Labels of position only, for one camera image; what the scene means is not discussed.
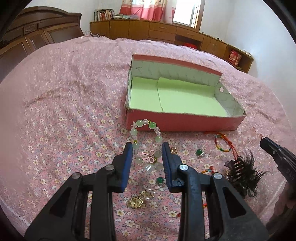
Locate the window with wooden frame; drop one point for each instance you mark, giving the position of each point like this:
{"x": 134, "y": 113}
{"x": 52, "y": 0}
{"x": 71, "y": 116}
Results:
{"x": 189, "y": 13}

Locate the folded clothes on cabinet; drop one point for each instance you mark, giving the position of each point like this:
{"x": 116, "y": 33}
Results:
{"x": 122, "y": 16}

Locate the red cardboard box green lining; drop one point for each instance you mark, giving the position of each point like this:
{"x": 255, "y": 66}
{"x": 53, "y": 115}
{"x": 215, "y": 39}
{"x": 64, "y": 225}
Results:
{"x": 180, "y": 96}

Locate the red basin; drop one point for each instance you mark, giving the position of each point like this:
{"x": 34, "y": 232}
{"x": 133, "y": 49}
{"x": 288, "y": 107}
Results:
{"x": 190, "y": 45}

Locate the red gift bag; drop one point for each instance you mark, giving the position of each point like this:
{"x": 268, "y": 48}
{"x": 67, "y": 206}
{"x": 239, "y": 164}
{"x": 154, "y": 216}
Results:
{"x": 234, "y": 57}

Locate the dark wooden headboard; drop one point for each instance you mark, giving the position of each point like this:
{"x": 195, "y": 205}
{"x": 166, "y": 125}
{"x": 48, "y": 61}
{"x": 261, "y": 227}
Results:
{"x": 34, "y": 28}

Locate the row of books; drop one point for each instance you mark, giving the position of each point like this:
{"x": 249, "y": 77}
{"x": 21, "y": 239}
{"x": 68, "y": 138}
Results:
{"x": 104, "y": 15}

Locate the long wooden cabinet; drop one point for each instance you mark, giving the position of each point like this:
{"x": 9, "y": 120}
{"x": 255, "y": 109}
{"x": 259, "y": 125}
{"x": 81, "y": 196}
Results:
{"x": 169, "y": 33}

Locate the black feather hair clip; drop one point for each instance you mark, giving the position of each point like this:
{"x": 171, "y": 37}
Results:
{"x": 243, "y": 176}

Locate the pink floral bedspread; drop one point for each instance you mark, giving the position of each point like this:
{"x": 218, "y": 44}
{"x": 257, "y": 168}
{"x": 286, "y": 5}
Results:
{"x": 63, "y": 111}

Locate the pink white curtain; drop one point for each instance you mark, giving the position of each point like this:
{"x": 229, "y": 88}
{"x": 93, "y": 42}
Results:
{"x": 151, "y": 10}

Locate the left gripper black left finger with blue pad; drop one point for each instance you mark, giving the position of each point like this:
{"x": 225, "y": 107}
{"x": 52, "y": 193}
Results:
{"x": 63, "y": 217}

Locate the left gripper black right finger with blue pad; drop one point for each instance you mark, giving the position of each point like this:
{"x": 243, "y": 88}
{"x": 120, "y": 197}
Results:
{"x": 230, "y": 217}

